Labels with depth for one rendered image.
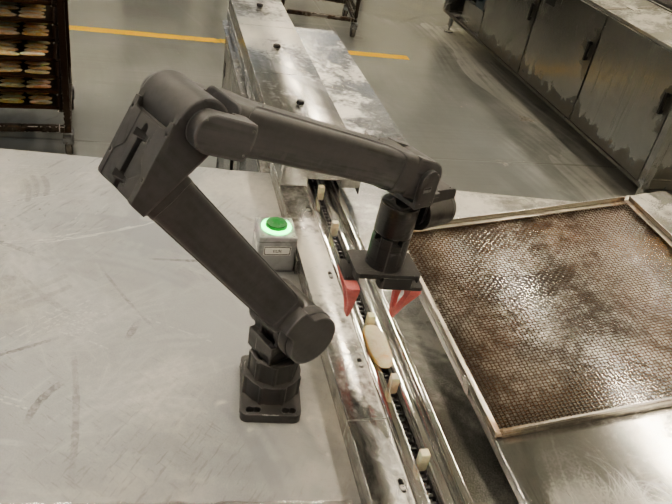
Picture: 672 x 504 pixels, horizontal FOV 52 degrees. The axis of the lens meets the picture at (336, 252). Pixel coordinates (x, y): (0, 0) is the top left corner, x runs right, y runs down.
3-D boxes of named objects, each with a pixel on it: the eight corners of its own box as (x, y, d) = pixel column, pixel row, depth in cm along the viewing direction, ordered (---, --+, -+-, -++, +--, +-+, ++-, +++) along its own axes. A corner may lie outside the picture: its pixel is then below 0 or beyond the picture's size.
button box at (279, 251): (248, 262, 134) (253, 213, 127) (288, 262, 136) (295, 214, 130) (253, 288, 127) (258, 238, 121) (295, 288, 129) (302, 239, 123)
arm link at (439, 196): (382, 145, 96) (425, 173, 91) (436, 137, 103) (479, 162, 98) (362, 219, 102) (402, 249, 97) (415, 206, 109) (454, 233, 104)
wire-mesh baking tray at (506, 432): (391, 233, 132) (392, 226, 131) (628, 201, 140) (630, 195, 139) (494, 440, 93) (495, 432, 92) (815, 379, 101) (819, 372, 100)
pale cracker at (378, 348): (358, 326, 113) (359, 321, 112) (380, 326, 114) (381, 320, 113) (373, 369, 105) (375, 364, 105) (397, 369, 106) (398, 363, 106)
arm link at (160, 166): (60, 147, 66) (105, 197, 60) (163, 52, 67) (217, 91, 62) (263, 330, 102) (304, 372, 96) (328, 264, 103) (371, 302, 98)
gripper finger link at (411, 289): (356, 301, 111) (369, 252, 106) (397, 302, 113) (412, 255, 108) (367, 328, 105) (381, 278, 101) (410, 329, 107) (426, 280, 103)
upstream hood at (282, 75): (227, 13, 244) (228, -12, 240) (277, 18, 249) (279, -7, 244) (278, 192, 146) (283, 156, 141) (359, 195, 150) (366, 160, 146)
